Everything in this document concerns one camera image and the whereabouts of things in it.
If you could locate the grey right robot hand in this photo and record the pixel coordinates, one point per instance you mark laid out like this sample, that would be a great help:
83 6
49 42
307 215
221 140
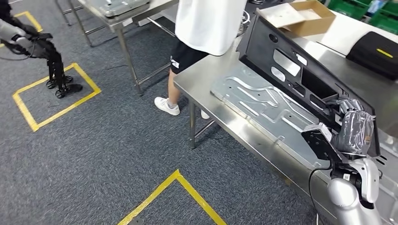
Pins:
354 133

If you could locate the green plastic crate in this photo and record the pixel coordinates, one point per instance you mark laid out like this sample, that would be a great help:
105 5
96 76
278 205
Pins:
385 21
345 7

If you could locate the open cardboard box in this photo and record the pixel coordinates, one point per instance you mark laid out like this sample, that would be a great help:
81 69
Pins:
311 26

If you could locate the person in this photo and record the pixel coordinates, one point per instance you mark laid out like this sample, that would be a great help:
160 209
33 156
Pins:
208 24

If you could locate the stamped sheet metal panel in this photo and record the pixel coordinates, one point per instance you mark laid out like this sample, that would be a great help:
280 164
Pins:
248 93

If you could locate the stainless steel table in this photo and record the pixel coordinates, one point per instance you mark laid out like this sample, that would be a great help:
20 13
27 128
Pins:
116 26

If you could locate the grey metal plate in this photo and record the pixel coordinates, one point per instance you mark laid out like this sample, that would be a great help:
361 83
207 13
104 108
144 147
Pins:
124 7

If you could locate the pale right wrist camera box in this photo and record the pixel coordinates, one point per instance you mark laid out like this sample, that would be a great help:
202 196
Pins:
317 143

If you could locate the long black plastic trim part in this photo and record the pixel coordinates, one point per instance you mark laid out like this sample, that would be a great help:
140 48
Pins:
258 49

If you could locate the stainless steel workbench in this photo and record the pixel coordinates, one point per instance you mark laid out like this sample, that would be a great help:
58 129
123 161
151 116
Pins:
199 77

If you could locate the black and silver humanoid robot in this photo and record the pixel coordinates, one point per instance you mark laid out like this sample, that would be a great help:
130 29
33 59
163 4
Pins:
57 68

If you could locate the black case with yellow stripe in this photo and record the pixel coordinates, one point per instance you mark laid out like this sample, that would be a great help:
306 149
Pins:
373 62

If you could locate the yellow floor tape square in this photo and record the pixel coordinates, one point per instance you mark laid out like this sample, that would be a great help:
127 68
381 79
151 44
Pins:
34 22
177 175
67 110

